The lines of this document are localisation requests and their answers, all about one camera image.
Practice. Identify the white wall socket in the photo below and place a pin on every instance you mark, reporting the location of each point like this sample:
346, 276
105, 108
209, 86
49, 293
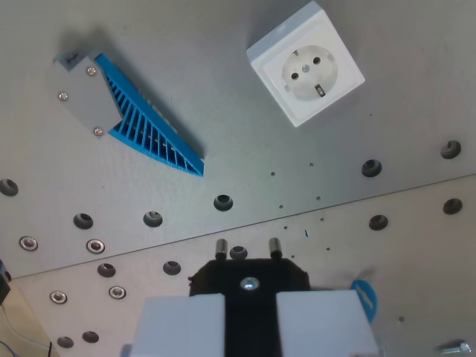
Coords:
305, 70

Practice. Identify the grey mounting plate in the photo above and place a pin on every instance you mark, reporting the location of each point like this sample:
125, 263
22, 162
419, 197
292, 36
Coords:
87, 98

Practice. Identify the small silver plate screw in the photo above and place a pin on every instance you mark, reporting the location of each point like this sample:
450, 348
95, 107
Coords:
98, 130
90, 70
63, 95

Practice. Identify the black power plug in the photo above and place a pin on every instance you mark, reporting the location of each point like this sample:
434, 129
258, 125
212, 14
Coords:
251, 308

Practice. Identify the silver socket head screw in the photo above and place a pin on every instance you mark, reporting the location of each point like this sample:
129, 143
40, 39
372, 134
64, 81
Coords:
95, 245
28, 243
58, 296
117, 292

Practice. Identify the black box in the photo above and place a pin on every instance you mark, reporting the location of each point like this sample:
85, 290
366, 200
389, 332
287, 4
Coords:
3, 286

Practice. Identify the loose silver bolt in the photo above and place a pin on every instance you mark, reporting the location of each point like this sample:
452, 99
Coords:
455, 349

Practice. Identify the blue ribbed wedge part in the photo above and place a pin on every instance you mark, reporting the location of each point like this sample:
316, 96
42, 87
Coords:
148, 130

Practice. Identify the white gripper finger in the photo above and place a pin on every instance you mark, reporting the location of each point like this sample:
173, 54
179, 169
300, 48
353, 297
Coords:
178, 327
320, 323

